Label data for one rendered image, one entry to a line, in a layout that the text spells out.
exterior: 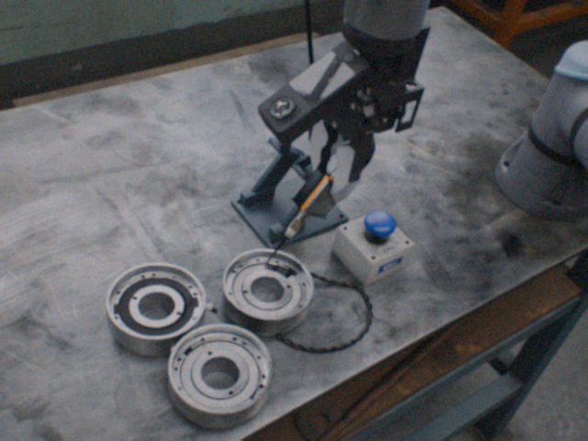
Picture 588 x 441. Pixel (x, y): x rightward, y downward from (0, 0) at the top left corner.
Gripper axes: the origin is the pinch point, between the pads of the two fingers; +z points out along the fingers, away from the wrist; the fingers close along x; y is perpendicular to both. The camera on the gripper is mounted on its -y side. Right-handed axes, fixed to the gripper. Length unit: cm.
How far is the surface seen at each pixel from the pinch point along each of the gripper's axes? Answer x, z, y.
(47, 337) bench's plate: 4.1, 13.2, -31.3
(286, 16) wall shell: 160, 87, 116
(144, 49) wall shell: 159, 87, 54
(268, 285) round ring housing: -1.6, 11.9, -7.1
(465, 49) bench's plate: 31, 13, 58
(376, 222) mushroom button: -3.3, 5.8, 6.6
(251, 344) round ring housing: -8.8, 10.3, -14.1
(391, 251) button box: -6.1, 8.7, 7.7
